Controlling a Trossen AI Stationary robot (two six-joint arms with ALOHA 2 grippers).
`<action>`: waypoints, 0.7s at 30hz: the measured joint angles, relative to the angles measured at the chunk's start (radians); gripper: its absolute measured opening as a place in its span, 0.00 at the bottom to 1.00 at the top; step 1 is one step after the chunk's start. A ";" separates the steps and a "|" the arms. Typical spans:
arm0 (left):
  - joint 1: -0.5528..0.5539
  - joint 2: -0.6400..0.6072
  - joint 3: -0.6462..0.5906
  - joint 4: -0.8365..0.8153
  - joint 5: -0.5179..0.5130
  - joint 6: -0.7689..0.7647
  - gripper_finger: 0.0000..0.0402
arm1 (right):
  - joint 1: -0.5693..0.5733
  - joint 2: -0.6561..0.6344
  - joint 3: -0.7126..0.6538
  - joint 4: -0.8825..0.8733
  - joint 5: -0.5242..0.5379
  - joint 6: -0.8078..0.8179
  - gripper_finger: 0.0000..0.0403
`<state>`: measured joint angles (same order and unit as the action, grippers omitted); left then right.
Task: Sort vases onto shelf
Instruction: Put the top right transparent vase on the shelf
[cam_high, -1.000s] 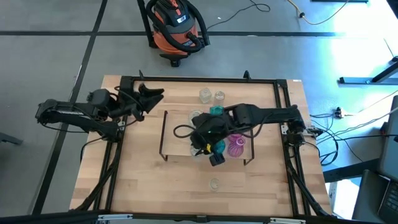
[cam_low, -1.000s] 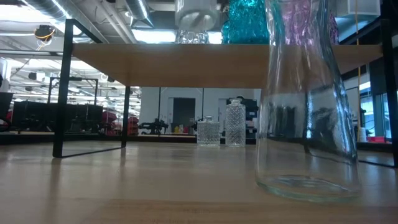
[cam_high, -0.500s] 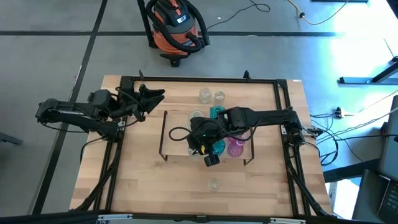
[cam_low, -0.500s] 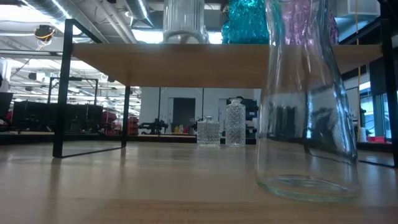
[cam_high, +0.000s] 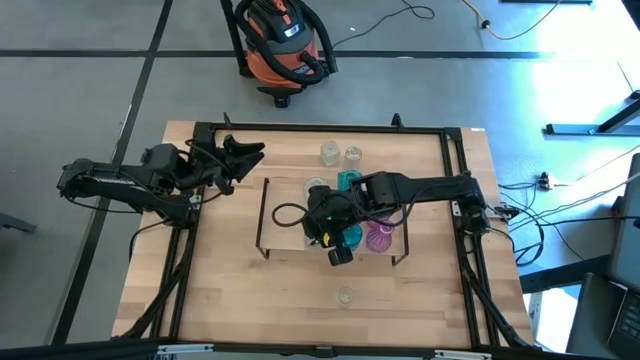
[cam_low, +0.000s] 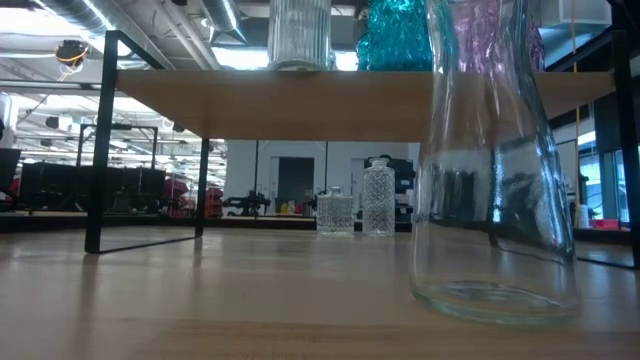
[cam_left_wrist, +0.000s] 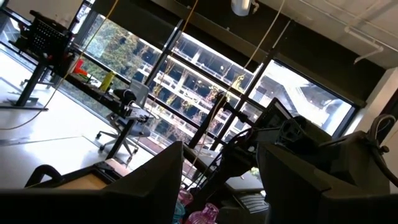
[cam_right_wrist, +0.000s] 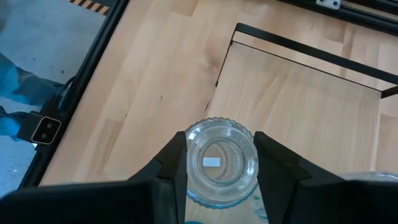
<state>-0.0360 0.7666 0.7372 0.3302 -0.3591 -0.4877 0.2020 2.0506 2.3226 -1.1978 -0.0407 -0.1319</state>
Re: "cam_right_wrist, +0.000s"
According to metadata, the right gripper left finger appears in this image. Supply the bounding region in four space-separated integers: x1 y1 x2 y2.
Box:
0 130 189 224

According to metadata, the wooden shelf with black frame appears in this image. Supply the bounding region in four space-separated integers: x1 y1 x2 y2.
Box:
215 22 398 224

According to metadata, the small black table camera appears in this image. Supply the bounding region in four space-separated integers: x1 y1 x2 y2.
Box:
30 116 62 146

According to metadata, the clear ribbed cylinder glass vase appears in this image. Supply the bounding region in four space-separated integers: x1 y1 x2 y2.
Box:
185 116 259 210

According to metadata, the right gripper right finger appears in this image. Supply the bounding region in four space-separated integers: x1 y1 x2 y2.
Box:
253 130 398 224

